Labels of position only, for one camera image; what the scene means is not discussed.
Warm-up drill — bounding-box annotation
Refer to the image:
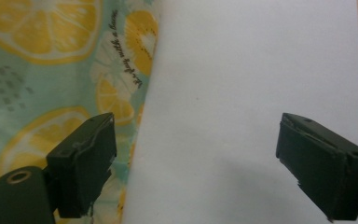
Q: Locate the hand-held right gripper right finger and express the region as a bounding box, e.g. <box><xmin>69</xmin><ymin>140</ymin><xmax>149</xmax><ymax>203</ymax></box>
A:
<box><xmin>275</xmin><ymin>112</ymin><xmax>358</xmax><ymax>222</ymax></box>

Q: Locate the lemon print cloth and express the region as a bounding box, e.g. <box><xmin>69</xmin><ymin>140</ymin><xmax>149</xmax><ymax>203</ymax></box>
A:
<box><xmin>0</xmin><ymin>0</ymin><xmax>161</xmax><ymax>224</ymax></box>

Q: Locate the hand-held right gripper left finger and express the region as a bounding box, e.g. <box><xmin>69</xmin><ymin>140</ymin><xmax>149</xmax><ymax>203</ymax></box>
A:
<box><xmin>46</xmin><ymin>112</ymin><xmax>117</xmax><ymax>219</ymax></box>

